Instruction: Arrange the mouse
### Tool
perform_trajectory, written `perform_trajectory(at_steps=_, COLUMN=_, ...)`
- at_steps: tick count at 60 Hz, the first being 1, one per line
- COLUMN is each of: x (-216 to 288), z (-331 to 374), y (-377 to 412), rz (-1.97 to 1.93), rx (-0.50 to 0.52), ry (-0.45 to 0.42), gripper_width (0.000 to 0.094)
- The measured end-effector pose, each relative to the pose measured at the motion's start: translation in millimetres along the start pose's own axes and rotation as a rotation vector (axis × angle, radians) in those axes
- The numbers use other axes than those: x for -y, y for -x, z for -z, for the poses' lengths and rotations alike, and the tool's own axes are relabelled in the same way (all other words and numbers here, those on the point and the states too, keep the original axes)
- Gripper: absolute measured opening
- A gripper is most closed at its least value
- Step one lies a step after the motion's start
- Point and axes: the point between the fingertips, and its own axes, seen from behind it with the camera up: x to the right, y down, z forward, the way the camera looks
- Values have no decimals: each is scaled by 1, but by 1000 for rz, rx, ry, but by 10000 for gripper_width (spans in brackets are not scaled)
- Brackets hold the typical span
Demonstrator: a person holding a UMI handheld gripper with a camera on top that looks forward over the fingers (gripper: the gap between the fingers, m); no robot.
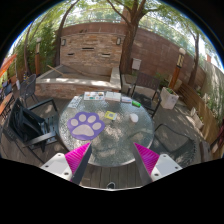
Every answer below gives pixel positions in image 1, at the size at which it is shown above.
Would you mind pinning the stone raised pond basin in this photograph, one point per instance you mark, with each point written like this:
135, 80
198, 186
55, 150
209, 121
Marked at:
54, 83

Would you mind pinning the black mesh chair far left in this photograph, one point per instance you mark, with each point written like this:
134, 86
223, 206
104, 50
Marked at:
27, 89

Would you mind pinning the wooden lamp post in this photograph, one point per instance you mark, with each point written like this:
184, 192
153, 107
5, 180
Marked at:
179, 65

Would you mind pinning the black metal chair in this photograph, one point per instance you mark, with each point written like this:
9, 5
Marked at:
31, 129
145, 90
179, 146

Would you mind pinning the white open book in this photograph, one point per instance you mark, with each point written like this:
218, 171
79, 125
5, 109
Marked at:
114, 96

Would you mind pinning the black metal chair back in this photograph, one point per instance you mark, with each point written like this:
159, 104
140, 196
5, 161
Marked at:
145, 90

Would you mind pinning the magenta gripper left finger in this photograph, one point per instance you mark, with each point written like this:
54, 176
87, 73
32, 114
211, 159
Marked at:
77, 160

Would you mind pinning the round glass patio table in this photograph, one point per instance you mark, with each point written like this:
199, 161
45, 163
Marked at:
113, 146

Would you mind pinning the small white card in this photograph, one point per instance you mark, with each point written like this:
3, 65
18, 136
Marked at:
126, 99

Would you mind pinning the green small box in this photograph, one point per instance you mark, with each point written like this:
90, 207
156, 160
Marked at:
135, 103

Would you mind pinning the tree trunk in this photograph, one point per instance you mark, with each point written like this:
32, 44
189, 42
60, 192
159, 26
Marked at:
127, 46

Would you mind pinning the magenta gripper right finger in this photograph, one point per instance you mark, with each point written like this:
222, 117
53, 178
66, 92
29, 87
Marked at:
146, 160

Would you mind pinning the colourful picture book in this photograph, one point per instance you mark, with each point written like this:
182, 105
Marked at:
94, 96

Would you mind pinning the purple paw print mousepad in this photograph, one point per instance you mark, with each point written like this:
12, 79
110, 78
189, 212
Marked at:
85, 125

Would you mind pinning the black metal chair left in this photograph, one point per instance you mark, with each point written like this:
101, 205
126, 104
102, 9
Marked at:
31, 129

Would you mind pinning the yellow square card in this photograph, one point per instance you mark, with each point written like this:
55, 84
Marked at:
110, 115

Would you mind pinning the black metal chair right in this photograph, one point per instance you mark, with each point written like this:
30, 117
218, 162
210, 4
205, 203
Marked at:
179, 146

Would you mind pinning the white square planter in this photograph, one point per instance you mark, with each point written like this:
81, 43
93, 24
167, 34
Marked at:
168, 98

